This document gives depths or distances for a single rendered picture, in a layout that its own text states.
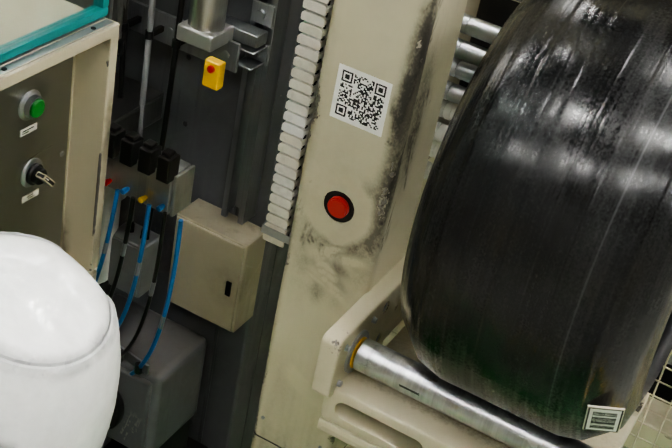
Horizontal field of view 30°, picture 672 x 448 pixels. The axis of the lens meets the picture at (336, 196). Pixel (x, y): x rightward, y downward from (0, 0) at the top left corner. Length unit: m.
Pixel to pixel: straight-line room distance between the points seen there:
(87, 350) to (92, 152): 1.13
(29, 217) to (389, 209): 0.46
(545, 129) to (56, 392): 0.89
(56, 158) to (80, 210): 0.09
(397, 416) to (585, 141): 0.50
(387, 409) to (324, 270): 0.21
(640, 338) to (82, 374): 0.92
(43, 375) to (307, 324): 1.27
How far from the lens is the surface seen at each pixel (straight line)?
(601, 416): 1.43
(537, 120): 1.32
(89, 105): 1.60
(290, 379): 1.83
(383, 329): 1.74
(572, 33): 1.37
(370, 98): 1.55
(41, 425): 0.51
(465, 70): 1.95
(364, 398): 1.65
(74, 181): 1.67
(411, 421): 1.64
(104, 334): 0.52
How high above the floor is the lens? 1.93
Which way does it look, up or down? 32 degrees down
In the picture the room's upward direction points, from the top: 12 degrees clockwise
